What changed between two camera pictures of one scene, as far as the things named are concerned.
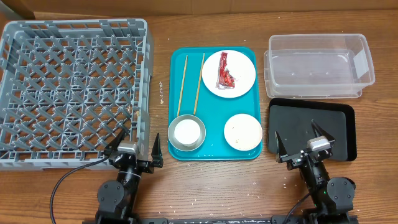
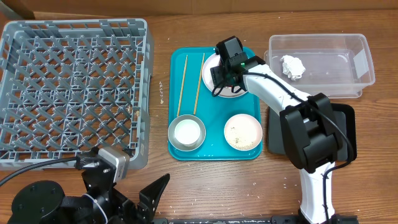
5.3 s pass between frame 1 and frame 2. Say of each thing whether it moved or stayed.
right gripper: moved
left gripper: moved
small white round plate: stayed
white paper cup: stayed
